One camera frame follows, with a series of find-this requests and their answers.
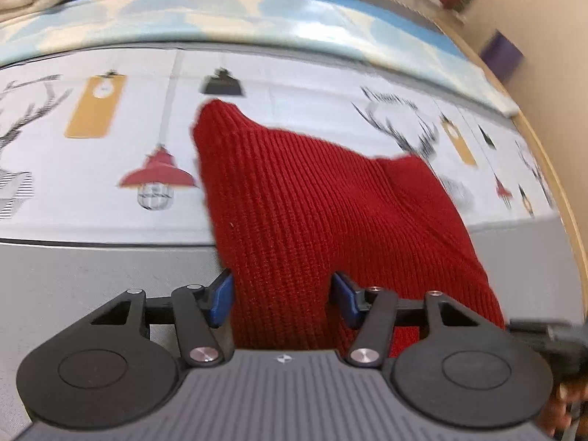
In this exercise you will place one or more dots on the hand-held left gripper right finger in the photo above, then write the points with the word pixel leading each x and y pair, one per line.
pixel 345 301

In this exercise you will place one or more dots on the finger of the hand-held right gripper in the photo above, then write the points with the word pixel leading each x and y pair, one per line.
pixel 528 327

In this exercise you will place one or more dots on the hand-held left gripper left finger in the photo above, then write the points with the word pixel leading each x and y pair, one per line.
pixel 221 298

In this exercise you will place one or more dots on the red knit sweater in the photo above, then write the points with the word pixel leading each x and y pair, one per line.
pixel 294 202

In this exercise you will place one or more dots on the person's right hand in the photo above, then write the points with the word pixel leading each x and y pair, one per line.
pixel 562 395

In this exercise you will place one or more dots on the purple box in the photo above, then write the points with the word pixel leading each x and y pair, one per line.
pixel 503 55

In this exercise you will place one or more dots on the light blue quilt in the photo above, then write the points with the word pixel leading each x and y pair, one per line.
pixel 229 18

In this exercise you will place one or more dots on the wooden bed rail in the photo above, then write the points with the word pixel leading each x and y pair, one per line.
pixel 551 170

